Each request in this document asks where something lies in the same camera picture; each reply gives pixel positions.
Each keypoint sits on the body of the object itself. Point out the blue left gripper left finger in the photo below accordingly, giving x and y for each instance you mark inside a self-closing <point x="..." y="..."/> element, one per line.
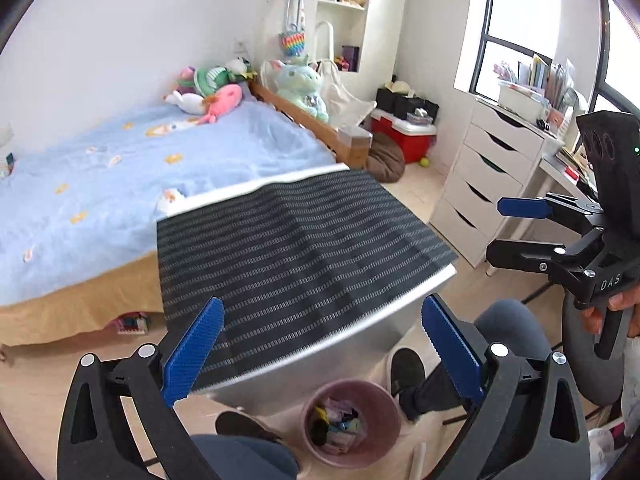
<point x="182" y="364"/>

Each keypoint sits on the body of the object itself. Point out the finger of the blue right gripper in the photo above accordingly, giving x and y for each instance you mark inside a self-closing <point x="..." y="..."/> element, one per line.
<point x="525" y="208"/>

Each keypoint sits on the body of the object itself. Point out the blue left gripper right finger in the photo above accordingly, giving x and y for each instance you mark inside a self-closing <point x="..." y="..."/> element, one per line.
<point x="459" y="345"/>

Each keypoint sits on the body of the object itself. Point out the pink trash bin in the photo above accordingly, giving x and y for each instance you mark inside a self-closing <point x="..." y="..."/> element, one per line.
<point x="350" y="424"/>

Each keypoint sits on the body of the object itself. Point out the person's right hand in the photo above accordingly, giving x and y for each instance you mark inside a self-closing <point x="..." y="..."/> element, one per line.
<point x="592" y="318"/>

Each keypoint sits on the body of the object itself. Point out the black shoe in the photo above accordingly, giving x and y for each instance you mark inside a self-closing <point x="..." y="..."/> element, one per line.
<point x="405" y="371"/>

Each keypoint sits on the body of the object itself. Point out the white drawer cabinet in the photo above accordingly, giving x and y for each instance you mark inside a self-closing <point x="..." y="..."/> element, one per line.
<point x="498" y="157"/>

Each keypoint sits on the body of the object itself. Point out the person's legs dark trousers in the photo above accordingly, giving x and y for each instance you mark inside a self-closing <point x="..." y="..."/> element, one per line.
<point x="243" y="448"/>

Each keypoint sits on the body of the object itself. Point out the white table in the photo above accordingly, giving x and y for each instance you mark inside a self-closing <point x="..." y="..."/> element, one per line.
<point x="351" y="352"/>

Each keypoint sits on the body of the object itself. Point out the red cooler box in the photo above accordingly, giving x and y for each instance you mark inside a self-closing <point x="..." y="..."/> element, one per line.
<point x="414" y="141"/>

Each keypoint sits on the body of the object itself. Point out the black striped table mat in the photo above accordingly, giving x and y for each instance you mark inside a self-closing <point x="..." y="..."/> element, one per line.
<point x="293" y="263"/>

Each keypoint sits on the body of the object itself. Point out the brown bean bag cushion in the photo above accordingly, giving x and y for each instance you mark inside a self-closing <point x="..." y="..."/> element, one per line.
<point x="385" y="162"/>

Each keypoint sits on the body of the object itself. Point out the black storage box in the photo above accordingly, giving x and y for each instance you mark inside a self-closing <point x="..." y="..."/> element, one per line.
<point x="401" y="105"/>

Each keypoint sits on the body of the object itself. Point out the bed with blue blanket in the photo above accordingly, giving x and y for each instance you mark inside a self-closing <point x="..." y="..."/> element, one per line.
<point x="78" y="221"/>

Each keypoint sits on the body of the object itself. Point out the white plush toy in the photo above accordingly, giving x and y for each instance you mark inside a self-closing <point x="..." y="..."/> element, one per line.
<point x="189" y="103"/>

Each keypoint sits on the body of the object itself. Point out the light green plush unicorn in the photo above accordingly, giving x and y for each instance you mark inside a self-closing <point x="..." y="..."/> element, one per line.
<point x="301" y="85"/>

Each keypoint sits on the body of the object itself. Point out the pink plush toy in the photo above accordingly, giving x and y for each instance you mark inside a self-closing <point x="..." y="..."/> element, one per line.
<point x="221" y="103"/>

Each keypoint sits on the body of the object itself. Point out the rainbow knitted bag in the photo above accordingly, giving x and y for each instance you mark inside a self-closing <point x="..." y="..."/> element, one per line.
<point x="293" y="43"/>

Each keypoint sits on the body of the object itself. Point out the green plush toy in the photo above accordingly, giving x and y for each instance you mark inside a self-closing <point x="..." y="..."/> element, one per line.
<point x="207" y="81"/>

